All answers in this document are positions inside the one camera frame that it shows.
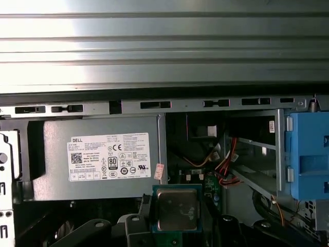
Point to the black open PC case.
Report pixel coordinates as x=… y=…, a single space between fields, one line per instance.
x=180 y=104

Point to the blue plastic drive bracket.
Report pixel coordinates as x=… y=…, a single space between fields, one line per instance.
x=308 y=154

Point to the grey power supply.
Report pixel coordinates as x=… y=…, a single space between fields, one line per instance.
x=51 y=154

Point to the grey metal drive cage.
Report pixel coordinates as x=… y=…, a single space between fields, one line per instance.
x=279 y=144

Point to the silver CPU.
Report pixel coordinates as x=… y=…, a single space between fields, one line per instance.
x=177 y=208

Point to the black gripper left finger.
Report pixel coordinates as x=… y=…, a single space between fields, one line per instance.
x=135 y=231

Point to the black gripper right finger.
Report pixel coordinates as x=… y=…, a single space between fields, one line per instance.
x=231 y=231

